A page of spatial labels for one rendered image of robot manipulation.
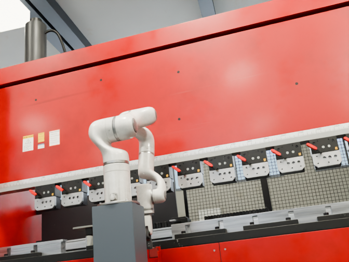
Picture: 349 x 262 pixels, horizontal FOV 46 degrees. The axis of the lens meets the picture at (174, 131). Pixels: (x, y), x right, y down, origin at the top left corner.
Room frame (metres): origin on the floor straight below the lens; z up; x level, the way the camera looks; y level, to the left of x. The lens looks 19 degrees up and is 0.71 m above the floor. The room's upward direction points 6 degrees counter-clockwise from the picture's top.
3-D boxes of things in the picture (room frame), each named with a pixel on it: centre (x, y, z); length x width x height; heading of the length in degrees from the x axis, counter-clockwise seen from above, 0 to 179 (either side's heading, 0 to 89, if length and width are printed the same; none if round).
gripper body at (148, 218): (2.18, 0.19, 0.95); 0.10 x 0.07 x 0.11; 0
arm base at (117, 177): (1.82, 0.28, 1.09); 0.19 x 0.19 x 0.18
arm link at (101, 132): (1.83, 0.31, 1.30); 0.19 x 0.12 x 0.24; 76
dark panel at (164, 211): (3.19, 0.59, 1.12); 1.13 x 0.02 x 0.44; 76
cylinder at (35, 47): (2.90, 0.96, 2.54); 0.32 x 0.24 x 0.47; 76
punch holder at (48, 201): (2.74, 0.90, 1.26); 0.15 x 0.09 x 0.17; 76
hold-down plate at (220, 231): (2.44, -0.09, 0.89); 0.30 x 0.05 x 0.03; 76
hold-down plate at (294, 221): (2.34, -0.47, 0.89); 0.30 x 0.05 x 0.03; 76
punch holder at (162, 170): (2.55, 0.12, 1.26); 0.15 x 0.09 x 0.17; 76
